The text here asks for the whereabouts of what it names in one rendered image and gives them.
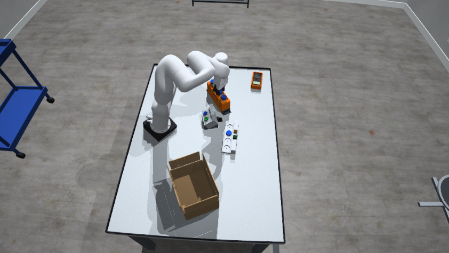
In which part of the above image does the orange multimeter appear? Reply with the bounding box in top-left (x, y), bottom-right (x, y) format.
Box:
top-left (251, 72), bottom-right (263, 90)

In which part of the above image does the grey key housing with green and blue buttons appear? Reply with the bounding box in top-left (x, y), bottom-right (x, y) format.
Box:
top-left (202, 106), bottom-right (223, 130)

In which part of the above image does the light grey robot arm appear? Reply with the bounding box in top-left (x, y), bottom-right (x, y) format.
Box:
top-left (146, 51), bottom-right (230, 133)

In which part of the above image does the brown cardboard box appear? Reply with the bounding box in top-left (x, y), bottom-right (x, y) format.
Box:
top-left (167, 151), bottom-right (219, 220)

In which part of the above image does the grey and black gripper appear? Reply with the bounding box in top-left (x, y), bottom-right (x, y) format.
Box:
top-left (213, 76), bottom-right (228, 95)

